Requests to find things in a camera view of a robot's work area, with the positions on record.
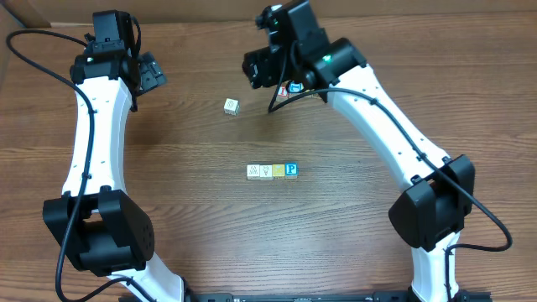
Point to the green Z wooden block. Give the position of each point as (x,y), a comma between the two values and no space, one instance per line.
(231,106)

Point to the red I wooden block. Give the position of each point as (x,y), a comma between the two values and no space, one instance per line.
(282,94)

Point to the red letter wooden block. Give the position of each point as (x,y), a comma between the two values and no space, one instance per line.
(266,172)

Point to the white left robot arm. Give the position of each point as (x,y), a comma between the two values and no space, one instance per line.
(98,226)

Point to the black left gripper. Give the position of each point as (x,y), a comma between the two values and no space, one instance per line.
(151,75)

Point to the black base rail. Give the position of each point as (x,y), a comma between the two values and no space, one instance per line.
(381,296)

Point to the yellow front wooden block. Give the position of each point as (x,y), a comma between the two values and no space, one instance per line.
(278,171)

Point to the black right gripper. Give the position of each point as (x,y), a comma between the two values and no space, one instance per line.
(255,70)

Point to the blue letter wooden block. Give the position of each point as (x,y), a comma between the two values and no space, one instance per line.
(294,87)

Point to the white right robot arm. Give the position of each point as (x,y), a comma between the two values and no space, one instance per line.
(435,188)

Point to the blue P wooden block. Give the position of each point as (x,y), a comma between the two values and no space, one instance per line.
(291,170)

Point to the white M wooden block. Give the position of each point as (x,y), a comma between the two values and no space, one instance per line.
(253,171)

